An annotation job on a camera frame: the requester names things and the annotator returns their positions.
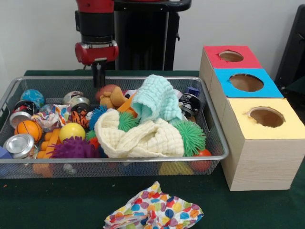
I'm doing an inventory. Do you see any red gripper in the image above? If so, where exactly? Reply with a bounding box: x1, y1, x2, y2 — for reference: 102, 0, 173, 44
75, 41, 120, 89

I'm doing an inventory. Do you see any mint green cloth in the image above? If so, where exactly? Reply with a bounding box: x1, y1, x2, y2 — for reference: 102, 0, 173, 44
131, 75, 183, 124

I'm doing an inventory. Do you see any cream cloth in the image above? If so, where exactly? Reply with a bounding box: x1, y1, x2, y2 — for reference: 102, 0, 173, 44
94, 111, 184, 158

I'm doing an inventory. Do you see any polka dot cloth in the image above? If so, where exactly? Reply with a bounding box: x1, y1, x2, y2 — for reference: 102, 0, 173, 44
104, 181, 204, 229

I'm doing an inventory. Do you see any wooden box with three holes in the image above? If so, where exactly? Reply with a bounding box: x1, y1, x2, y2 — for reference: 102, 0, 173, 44
200, 45, 305, 191

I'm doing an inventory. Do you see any brown monkey plush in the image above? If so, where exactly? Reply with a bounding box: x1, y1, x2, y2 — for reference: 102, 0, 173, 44
97, 85, 128, 109

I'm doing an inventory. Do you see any green spiky ball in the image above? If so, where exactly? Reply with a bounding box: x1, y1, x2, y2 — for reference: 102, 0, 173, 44
118, 112, 139, 133
174, 119, 206, 157

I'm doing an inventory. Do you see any yellow ball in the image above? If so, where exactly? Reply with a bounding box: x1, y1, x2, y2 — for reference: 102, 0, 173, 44
59, 123, 86, 142

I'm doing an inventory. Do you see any purple spiky ball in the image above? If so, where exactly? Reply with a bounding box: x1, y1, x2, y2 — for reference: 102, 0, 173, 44
50, 137, 100, 159

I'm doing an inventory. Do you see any small orange basketball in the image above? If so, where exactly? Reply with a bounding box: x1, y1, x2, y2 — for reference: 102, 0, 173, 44
16, 119, 43, 142

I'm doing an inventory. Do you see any silver tin can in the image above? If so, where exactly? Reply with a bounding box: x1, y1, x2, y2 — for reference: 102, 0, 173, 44
3, 134, 36, 159

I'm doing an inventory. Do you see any dark green tablecloth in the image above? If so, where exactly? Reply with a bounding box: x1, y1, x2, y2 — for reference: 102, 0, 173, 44
0, 70, 305, 229

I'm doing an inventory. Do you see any side table with green cloth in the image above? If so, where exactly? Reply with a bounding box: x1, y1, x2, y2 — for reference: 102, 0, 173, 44
285, 76, 305, 99

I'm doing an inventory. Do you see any black upright panel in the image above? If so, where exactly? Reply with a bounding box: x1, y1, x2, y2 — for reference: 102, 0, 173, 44
276, 5, 305, 89

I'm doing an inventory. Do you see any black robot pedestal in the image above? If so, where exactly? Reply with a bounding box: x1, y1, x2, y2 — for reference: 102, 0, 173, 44
112, 0, 192, 71

